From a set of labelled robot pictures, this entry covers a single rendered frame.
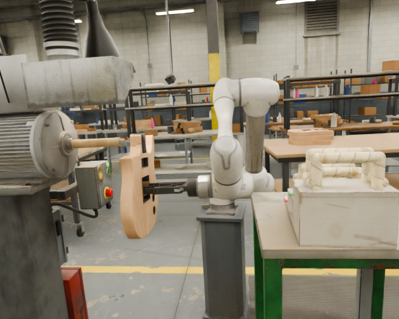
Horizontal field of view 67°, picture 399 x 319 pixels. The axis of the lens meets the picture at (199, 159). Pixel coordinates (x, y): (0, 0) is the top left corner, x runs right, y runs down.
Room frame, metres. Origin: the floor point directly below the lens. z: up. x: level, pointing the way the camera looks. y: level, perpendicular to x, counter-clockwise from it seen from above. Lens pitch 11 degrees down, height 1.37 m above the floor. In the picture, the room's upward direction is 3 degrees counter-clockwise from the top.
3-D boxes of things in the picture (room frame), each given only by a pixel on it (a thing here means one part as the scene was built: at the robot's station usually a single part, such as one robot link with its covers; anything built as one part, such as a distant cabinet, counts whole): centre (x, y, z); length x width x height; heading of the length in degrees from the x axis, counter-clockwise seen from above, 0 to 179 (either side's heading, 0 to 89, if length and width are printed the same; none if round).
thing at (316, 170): (0.86, -0.34, 1.15); 0.03 x 0.03 x 0.09
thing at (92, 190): (1.38, 0.58, 0.99); 0.24 x 0.21 x 0.26; 83
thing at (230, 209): (1.81, -0.11, 0.73); 0.22 x 0.18 x 0.06; 76
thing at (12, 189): (1.15, 0.76, 1.11); 0.36 x 0.24 x 0.04; 83
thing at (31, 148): (1.15, 0.69, 1.25); 0.41 x 0.27 x 0.26; 83
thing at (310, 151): (0.92, -0.44, 1.20); 0.20 x 0.03 x 0.03; 80
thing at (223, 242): (1.80, -0.13, 0.35); 0.28 x 0.28 x 0.70; 76
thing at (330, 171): (1.00, -0.45, 1.12); 0.20 x 0.03 x 0.03; 80
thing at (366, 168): (0.91, -0.52, 1.15); 0.03 x 0.03 x 0.09
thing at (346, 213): (0.89, -0.43, 1.02); 0.27 x 0.15 x 0.17; 81
